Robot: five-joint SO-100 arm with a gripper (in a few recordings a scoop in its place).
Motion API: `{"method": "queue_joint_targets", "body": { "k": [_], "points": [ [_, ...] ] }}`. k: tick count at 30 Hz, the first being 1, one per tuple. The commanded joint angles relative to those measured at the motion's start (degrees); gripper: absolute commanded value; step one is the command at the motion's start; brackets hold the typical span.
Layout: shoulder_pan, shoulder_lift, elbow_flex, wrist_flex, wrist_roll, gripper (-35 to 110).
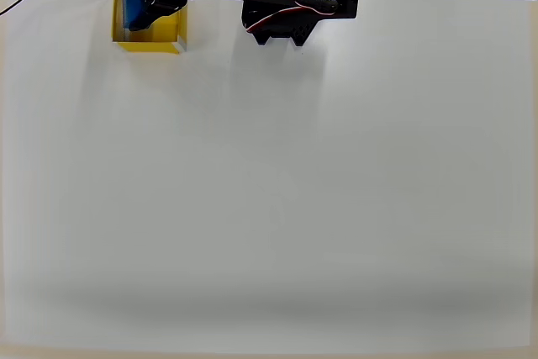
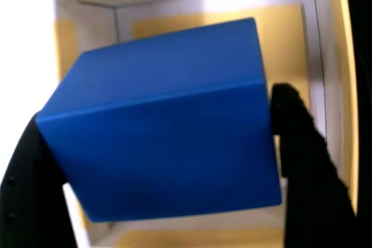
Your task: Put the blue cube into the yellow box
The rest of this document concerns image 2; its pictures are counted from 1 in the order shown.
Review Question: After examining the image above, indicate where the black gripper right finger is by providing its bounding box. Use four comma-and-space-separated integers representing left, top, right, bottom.
270, 82, 372, 248

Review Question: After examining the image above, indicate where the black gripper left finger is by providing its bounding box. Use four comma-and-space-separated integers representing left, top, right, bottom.
0, 113, 80, 248

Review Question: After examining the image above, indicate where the blue block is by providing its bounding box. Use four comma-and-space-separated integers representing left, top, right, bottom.
34, 16, 283, 224

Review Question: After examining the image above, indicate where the yellow open cardboard box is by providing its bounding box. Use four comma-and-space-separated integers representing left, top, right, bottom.
53, 0, 359, 248

